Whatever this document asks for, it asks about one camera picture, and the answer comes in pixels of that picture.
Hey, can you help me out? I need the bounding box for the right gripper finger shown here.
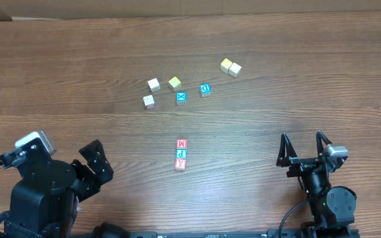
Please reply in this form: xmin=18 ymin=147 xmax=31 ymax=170
xmin=316 ymin=130 xmax=332 ymax=157
xmin=276 ymin=133 xmax=298 ymax=167

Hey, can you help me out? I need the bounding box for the red Y block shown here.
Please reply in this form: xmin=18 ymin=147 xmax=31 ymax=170
xmin=175 ymin=158 xmax=187 ymax=171

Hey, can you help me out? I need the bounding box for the blue P block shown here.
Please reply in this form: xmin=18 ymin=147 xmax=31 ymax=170
xmin=176 ymin=149 xmax=187 ymax=159

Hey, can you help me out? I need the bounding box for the red M block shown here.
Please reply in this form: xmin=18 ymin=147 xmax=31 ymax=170
xmin=176 ymin=138 xmax=188 ymax=149

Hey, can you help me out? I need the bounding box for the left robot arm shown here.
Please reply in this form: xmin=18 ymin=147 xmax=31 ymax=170
xmin=0 ymin=139 xmax=114 ymax=237

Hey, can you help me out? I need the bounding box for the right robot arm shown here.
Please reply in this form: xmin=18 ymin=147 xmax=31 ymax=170
xmin=275 ymin=130 xmax=360 ymax=237

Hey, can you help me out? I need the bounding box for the white patterned block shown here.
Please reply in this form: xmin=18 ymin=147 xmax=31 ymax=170
xmin=143 ymin=95 xmax=155 ymax=109

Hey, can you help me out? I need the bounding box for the white block upper left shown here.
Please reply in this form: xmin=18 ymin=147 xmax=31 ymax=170
xmin=148 ymin=78 xmax=161 ymax=92

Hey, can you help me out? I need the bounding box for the white block far right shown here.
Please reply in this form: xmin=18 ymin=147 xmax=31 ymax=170
xmin=228 ymin=63 xmax=241 ymax=77

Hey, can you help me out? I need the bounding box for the blue Q block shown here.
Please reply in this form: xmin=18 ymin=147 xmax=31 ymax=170
xmin=200 ymin=83 xmax=212 ymax=97

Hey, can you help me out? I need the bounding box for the blue X block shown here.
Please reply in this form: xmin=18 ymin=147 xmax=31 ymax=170
xmin=176 ymin=91 xmax=187 ymax=105

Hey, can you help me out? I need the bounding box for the yellow block far right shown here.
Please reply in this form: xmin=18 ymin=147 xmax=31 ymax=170
xmin=220 ymin=58 xmax=233 ymax=73

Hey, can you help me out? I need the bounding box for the yellow block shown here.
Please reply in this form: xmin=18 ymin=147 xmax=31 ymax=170
xmin=168 ymin=77 xmax=181 ymax=91
xmin=220 ymin=58 xmax=233 ymax=73

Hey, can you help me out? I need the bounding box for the yellow block centre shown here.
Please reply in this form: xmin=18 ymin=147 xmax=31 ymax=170
xmin=168 ymin=77 xmax=181 ymax=91

